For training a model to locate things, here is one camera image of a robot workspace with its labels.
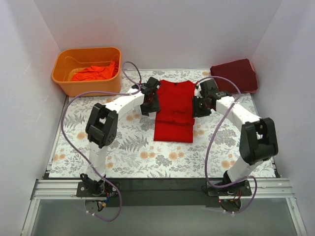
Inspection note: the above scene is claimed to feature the red t shirt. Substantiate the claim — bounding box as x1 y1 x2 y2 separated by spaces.
154 80 195 143

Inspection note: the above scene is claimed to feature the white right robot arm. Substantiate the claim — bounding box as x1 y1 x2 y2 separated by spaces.
192 92 279 196

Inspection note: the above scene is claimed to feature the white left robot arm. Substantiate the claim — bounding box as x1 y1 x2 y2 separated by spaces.
86 90 160 197

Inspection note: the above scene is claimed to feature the floral patterned table mat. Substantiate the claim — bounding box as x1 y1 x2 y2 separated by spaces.
49 69 278 178

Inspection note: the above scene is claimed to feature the folded dark maroon t shirt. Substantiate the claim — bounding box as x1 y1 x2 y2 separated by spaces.
210 59 258 93

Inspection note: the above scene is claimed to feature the orange t shirt in basin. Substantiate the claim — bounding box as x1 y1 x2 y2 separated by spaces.
71 61 119 82

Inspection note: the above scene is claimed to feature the orange plastic basin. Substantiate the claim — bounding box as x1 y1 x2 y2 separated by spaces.
52 47 122 97

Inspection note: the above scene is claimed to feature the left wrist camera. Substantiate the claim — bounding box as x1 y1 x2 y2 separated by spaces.
140 77 161 94

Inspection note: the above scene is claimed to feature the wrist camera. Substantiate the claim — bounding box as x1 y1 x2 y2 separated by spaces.
195 79 219 98
140 77 161 94

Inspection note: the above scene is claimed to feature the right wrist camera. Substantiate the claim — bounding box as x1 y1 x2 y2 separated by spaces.
195 79 219 98

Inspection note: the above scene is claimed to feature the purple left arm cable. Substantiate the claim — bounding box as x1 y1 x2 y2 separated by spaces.
60 61 123 222

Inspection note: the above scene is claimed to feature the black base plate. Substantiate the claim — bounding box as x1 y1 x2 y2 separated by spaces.
76 178 252 207

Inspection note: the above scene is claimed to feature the aluminium frame rail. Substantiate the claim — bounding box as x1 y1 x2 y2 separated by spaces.
22 178 307 236

